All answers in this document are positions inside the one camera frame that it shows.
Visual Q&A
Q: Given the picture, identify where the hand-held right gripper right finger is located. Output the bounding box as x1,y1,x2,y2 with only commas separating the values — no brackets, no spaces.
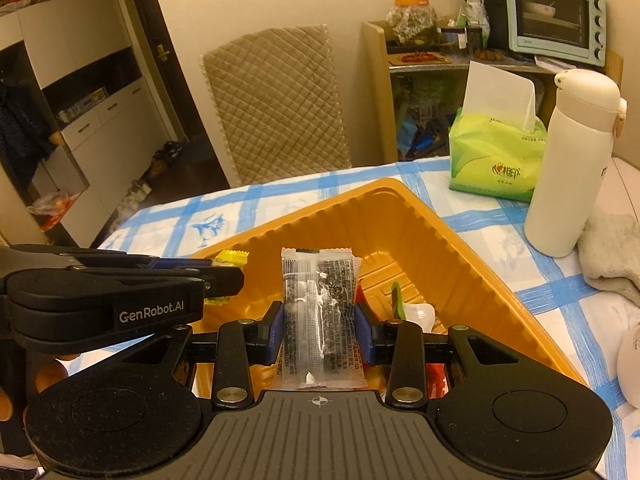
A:
354,303,556,407

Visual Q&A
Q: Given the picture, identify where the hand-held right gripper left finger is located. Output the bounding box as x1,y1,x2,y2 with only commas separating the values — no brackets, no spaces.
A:
117,301,287,408

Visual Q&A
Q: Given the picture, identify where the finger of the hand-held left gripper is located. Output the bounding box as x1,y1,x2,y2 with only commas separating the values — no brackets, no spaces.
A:
7,265,246,307
0,245,214,281

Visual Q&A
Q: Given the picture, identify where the small yellow snack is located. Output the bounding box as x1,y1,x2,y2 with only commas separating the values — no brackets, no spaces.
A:
210,249,251,307

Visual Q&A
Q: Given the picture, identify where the clear black sesame packet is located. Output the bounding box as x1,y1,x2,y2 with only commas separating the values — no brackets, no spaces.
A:
277,246,368,392

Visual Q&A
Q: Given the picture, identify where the green topped snack packet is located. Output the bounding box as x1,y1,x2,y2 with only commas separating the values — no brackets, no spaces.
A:
390,282,437,332

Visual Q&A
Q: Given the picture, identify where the orange plastic tray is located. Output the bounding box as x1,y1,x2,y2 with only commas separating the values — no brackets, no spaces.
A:
190,177,588,402

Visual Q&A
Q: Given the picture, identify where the person's left hand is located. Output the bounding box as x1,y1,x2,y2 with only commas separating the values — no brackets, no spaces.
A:
0,359,69,424

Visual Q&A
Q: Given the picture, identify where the row of shoes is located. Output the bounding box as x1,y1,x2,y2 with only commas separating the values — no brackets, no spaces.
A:
127,139,184,202

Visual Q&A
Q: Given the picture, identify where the clear plastic bag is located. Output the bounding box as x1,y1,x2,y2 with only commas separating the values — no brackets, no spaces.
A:
27,190,81,232

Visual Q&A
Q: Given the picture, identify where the dark wooden door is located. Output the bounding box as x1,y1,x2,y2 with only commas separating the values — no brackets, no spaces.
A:
122,0,231,191

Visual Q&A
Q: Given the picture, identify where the blue checked tablecloth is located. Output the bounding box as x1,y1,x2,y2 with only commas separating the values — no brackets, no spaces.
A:
92,155,640,480

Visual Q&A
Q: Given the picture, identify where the white cabinet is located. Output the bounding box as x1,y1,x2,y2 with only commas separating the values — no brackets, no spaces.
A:
0,0,176,246

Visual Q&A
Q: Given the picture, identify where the beige quilted chair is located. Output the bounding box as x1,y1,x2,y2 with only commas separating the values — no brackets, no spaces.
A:
200,24,353,188

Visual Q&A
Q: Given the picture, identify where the dark hanging jacket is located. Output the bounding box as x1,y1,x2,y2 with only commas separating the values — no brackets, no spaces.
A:
0,82,52,172

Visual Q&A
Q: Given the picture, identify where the green tissue pack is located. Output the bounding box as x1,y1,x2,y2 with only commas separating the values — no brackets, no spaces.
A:
447,60,548,203

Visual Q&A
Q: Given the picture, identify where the wooden shelf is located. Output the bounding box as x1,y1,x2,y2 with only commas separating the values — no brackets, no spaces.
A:
361,20,626,166

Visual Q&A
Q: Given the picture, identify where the white thermos bottle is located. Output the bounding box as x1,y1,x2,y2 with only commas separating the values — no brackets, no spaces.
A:
524,70,628,258

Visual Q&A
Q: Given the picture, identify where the grey cloth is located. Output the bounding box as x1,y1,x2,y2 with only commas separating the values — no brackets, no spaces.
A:
577,205,640,307

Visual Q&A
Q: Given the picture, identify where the white cup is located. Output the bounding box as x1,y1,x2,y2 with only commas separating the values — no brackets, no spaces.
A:
617,327,640,403

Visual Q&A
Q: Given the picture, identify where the jar with orange lid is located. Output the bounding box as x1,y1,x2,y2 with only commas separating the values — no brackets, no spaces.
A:
385,0,442,47

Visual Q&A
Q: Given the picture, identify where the green white packet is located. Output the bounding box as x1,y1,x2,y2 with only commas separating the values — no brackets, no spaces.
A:
457,0,492,47

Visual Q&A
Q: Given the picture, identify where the pale blue toaster oven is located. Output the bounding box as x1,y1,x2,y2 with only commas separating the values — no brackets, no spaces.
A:
502,0,608,68

